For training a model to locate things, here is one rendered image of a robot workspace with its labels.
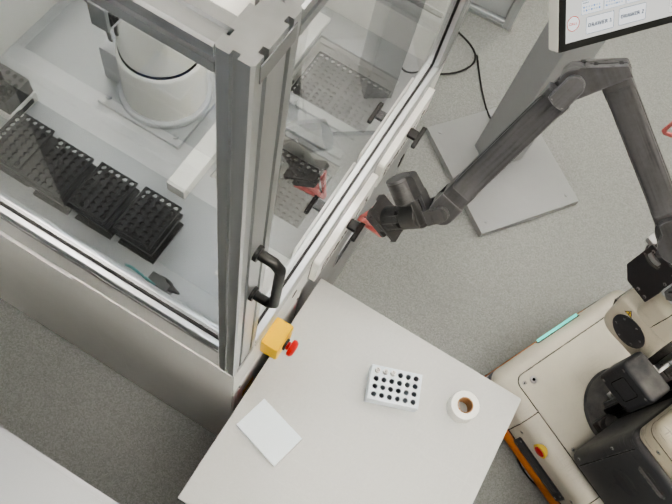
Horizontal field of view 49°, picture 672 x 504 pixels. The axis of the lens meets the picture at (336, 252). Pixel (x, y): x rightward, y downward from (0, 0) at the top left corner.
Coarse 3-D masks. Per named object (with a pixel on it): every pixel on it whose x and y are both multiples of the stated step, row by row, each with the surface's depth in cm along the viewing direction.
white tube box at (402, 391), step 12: (372, 372) 175; (396, 372) 176; (408, 372) 177; (372, 384) 174; (384, 384) 175; (396, 384) 175; (408, 384) 176; (420, 384) 176; (372, 396) 173; (384, 396) 173; (396, 396) 174; (408, 396) 174; (396, 408) 176; (408, 408) 174
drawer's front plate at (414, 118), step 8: (432, 88) 195; (424, 96) 193; (424, 104) 192; (416, 112) 191; (424, 112) 202; (408, 120) 190; (416, 120) 194; (408, 128) 189; (400, 136) 187; (392, 144) 186; (400, 144) 190; (392, 152) 185; (384, 160) 184; (392, 160) 193; (376, 168) 185; (384, 168) 186; (376, 184) 191
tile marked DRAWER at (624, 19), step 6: (630, 6) 204; (636, 6) 205; (642, 6) 206; (624, 12) 204; (630, 12) 205; (636, 12) 206; (642, 12) 206; (624, 18) 205; (630, 18) 206; (636, 18) 207; (642, 18) 207; (618, 24) 205; (624, 24) 206
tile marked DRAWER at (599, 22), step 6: (606, 12) 202; (612, 12) 203; (588, 18) 200; (594, 18) 201; (600, 18) 202; (606, 18) 203; (612, 18) 203; (588, 24) 201; (594, 24) 202; (600, 24) 203; (606, 24) 204; (612, 24) 204; (588, 30) 202; (594, 30) 203; (600, 30) 204
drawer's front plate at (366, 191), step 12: (372, 180) 181; (360, 192) 179; (360, 204) 180; (348, 216) 176; (336, 228) 175; (336, 240) 174; (324, 252) 172; (312, 264) 172; (324, 264) 179; (312, 276) 177
